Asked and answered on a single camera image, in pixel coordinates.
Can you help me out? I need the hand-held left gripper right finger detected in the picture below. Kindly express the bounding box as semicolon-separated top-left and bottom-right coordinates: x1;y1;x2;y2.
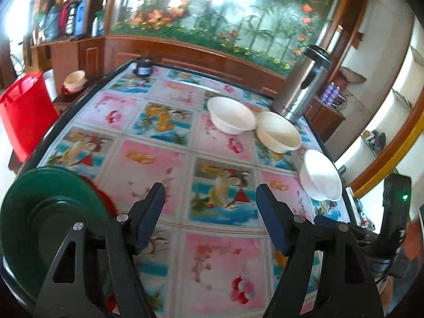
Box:
256;183;385;318

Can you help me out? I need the black canister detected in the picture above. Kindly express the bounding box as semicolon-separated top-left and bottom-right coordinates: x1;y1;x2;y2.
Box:
66;1;81;36

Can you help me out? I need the cream bowl with red base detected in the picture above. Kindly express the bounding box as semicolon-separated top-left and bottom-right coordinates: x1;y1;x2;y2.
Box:
61;70;88;94

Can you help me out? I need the flower landscape wall mural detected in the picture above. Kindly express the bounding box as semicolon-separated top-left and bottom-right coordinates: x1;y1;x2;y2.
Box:
111;0;348;77

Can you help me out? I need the red bottle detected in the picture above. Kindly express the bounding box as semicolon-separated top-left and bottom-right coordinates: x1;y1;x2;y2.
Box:
59;4;71;36

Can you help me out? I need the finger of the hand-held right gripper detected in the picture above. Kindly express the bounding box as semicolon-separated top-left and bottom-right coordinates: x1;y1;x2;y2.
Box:
313;214;368;243

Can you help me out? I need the dark green plastic bowl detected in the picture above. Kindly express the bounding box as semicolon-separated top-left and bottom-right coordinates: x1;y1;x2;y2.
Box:
0;166;112;301

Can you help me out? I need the printed fruit flower tablecloth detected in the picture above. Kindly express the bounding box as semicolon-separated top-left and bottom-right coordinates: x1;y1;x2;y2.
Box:
5;61;356;318

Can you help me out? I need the large red ribbed plate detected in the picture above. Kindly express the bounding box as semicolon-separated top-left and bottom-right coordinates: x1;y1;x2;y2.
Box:
79;175;119;220

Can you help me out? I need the blue jug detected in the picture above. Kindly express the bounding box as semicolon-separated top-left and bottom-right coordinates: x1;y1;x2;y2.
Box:
44;5;62;39

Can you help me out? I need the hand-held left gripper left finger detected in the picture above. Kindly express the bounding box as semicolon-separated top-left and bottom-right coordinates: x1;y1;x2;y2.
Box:
34;182;166;318

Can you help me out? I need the blue bottle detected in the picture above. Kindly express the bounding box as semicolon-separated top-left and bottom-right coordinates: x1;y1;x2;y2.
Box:
75;0;88;36

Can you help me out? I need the cream foam bowl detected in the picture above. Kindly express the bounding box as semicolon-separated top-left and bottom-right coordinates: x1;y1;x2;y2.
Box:
256;111;303;154

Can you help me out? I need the stainless steel thermos jug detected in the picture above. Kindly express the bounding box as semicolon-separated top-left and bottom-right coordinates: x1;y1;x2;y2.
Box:
272;44;333;125

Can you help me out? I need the white foam bowl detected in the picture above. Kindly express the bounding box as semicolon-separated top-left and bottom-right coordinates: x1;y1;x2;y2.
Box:
206;96;258;136
299;149;343;202

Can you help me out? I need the small black desk clock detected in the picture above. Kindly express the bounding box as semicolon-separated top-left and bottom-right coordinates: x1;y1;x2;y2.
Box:
132;58;154;77

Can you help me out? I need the red bag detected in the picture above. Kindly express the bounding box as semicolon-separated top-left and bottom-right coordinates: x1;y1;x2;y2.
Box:
0;71;59;162

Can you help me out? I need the white bottle green cap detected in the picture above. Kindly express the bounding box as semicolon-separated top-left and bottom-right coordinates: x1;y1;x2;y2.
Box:
92;10;105;37

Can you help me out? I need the black bag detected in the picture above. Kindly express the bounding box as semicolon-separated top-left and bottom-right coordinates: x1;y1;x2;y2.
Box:
370;130;387;150

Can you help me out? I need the purple spray can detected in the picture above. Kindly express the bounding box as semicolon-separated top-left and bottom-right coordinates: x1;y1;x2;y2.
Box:
333;84;345;107
323;81;336;106

